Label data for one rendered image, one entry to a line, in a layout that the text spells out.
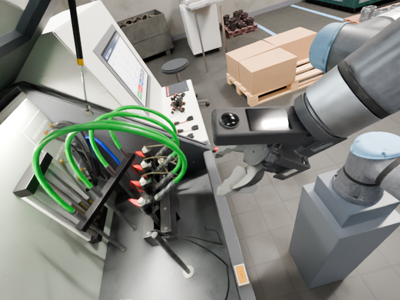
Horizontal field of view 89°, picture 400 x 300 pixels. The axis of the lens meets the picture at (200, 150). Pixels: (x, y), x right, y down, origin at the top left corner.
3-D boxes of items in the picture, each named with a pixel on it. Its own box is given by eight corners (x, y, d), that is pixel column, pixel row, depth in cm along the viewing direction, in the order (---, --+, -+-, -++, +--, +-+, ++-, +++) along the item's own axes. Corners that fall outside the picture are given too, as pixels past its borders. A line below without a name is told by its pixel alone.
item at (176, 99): (189, 112, 117) (187, 104, 114) (172, 117, 118) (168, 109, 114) (185, 94, 134) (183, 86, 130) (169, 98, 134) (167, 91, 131)
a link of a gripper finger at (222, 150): (233, 163, 44) (266, 157, 36) (210, 156, 41) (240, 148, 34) (234, 150, 45) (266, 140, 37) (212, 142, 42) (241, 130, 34)
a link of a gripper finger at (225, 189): (241, 211, 38) (275, 180, 33) (215, 206, 35) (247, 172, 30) (237, 197, 40) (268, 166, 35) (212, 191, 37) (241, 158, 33)
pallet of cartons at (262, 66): (299, 56, 341) (302, 25, 308) (338, 77, 276) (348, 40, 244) (226, 81, 337) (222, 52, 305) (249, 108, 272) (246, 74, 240)
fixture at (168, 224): (183, 246, 79) (171, 230, 69) (159, 253, 80) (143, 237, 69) (177, 179, 104) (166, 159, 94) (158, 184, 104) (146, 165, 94)
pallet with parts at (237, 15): (243, 20, 555) (243, 3, 529) (259, 30, 475) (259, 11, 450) (218, 28, 557) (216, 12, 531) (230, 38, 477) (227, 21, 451)
